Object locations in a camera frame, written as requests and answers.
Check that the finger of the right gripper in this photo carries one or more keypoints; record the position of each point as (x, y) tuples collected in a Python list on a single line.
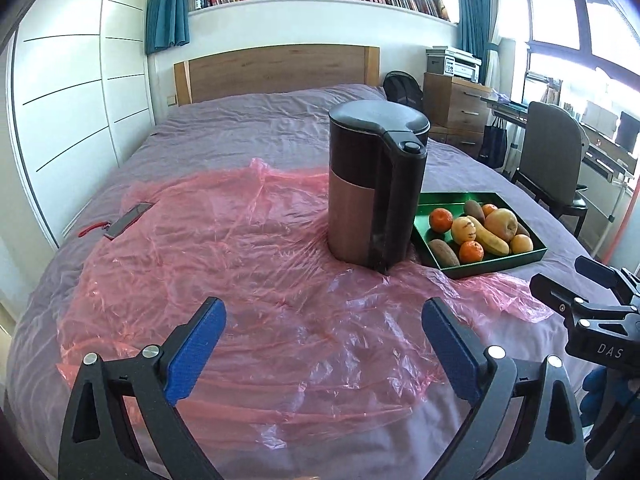
[(560, 299), (605, 272)]

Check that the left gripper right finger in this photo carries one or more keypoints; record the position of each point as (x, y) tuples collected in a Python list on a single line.
[(523, 421)]

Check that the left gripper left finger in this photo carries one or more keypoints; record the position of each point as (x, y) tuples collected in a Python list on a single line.
[(98, 439)]

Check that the yellow orange round fruit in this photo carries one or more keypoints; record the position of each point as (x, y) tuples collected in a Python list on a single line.
[(520, 244)]

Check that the yellow banana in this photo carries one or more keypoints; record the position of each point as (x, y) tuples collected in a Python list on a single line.
[(489, 241)]

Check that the yellow apple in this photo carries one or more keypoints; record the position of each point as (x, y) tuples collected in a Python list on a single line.
[(502, 223)]

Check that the large orange mandarin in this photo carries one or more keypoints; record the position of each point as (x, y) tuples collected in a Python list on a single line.
[(440, 220)]

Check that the small orange mandarin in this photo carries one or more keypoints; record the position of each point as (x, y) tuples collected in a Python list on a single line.
[(489, 209)]

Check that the gloved right hand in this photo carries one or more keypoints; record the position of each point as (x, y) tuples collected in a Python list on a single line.
[(611, 408)]

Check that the brown kiwi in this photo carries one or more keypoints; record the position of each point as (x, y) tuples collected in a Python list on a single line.
[(473, 209), (522, 230), (443, 253)]

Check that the striped yellow pepino melon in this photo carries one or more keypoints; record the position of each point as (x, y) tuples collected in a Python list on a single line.
[(463, 230)]

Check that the glass desk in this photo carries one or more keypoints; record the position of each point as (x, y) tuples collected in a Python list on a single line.
[(517, 115)]

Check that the green metal tray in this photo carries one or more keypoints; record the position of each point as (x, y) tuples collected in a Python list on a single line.
[(454, 201)]

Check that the grey office chair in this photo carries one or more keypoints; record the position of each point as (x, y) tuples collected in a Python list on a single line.
[(553, 149)]

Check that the dark tote bag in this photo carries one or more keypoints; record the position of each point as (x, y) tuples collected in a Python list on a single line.
[(495, 143)]

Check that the wooden drawer cabinet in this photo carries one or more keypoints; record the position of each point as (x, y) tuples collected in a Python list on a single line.
[(457, 110)]

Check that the pink plastic sheet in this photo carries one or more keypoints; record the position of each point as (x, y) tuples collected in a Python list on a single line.
[(314, 348)]

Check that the black steel electric kettle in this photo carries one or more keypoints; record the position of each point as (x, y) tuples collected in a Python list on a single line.
[(377, 162)]

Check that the black backpack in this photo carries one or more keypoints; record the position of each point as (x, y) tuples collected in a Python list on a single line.
[(400, 87)]

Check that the white printer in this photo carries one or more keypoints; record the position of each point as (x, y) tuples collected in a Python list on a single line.
[(452, 62)]

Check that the teal curtain right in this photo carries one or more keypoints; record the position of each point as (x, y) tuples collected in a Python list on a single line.
[(477, 32)]

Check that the teal curtain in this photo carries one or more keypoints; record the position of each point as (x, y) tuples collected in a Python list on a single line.
[(166, 25), (477, 32)]

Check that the wooden headboard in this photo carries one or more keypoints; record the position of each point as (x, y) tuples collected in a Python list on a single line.
[(275, 69)]

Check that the white wardrobe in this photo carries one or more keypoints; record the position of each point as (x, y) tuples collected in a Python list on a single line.
[(81, 102)]

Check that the teal curtain left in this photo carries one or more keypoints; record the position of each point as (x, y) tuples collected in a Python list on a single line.
[(166, 25)]

